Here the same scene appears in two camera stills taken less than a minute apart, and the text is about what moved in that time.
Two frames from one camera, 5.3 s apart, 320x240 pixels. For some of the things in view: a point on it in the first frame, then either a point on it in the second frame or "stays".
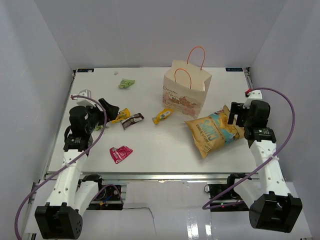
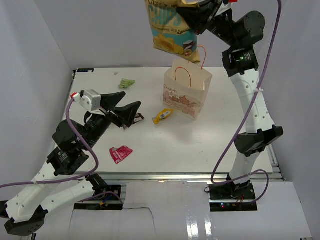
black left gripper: [111, 111] → [126, 113]
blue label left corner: [85, 70] stays
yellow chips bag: [212, 132] → [170, 32]
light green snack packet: [125, 83] stays
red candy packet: [119, 154] stays
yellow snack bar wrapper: [162, 115] stays
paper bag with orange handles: [185, 84] stays
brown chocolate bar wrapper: [135, 118] stays
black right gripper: [237, 109] → [202, 17]
